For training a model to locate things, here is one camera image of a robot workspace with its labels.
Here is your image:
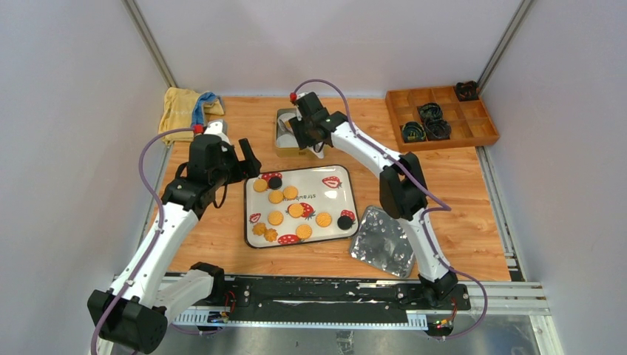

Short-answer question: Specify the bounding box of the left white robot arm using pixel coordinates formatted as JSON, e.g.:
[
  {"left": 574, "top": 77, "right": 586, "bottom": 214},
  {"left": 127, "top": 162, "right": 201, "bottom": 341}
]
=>
[{"left": 87, "top": 133, "right": 262, "bottom": 354}]

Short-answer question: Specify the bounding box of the gold cookie tin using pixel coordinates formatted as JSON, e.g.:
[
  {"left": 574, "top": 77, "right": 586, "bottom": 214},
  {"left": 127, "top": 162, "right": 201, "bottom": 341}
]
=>
[{"left": 274, "top": 108, "right": 325, "bottom": 159}]

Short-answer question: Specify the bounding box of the blue cloth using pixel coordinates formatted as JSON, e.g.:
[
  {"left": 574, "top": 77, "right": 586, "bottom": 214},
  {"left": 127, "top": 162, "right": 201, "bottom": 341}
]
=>
[{"left": 190, "top": 92, "right": 220, "bottom": 131}]

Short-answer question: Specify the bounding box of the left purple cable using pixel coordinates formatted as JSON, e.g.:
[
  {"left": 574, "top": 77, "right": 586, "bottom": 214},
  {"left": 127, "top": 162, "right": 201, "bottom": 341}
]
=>
[{"left": 89, "top": 126, "right": 202, "bottom": 355}]

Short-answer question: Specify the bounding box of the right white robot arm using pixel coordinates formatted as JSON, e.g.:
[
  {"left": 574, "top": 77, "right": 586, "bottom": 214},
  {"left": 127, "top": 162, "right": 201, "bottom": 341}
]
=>
[{"left": 289, "top": 92, "right": 458, "bottom": 309}]

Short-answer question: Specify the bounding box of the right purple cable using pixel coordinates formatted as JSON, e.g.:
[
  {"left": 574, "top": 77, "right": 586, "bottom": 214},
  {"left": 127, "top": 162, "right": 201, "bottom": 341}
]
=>
[{"left": 291, "top": 78, "right": 489, "bottom": 342}]

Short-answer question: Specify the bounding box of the black sandwich cookie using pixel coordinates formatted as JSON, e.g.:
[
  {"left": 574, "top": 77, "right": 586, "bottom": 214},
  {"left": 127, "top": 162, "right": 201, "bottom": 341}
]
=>
[
  {"left": 267, "top": 176, "right": 282, "bottom": 190},
  {"left": 337, "top": 215, "right": 353, "bottom": 231}
]

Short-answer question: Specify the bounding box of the round dotted biscuit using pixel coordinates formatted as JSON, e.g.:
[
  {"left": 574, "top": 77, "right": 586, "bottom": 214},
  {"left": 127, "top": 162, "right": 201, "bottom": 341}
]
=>
[
  {"left": 268, "top": 190, "right": 285, "bottom": 204},
  {"left": 253, "top": 178, "right": 268, "bottom": 193},
  {"left": 282, "top": 186, "right": 299, "bottom": 200},
  {"left": 287, "top": 203, "right": 305, "bottom": 218}
]

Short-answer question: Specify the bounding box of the purple cable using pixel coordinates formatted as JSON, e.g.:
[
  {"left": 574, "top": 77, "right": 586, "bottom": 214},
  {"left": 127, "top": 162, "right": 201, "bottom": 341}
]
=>
[
  {"left": 291, "top": 78, "right": 489, "bottom": 342},
  {"left": 89, "top": 126, "right": 202, "bottom": 355}
]

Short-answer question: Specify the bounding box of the white strawberry tray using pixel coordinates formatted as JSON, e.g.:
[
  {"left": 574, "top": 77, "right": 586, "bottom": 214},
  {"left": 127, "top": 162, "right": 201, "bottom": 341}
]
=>
[{"left": 244, "top": 165, "right": 359, "bottom": 249}]

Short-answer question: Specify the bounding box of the yellow cloth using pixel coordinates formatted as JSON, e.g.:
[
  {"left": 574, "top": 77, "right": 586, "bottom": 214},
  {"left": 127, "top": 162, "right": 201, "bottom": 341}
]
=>
[{"left": 158, "top": 87, "right": 226, "bottom": 145}]

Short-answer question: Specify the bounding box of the white paper cup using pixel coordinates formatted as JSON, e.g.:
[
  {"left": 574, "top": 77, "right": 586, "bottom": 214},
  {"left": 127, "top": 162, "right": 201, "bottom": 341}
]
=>
[
  {"left": 277, "top": 112, "right": 296, "bottom": 135},
  {"left": 276, "top": 134, "right": 299, "bottom": 149}
]

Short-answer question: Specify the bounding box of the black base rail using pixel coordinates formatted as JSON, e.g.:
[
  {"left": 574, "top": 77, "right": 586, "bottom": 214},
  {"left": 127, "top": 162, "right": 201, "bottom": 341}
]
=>
[{"left": 156, "top": 272, "right": 472, "bottom": 339}]

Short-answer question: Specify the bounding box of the silver tin lid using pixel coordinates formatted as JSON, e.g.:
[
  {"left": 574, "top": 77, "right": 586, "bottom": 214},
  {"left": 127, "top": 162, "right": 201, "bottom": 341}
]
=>
[{"left": 348, "top": 206, "right": 416, "bottom": 279}]

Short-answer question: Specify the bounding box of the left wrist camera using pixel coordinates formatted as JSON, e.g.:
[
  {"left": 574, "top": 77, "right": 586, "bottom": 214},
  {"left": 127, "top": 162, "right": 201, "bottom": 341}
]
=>
[{"left": 203, "top": 119, "right": 231, "bottom": 144}]

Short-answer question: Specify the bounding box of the wooden compartment box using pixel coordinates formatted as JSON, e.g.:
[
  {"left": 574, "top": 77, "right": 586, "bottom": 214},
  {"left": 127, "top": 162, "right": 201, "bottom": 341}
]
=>
[{"left": 385, "top": 86, "right": 500, "bottom": 152}]

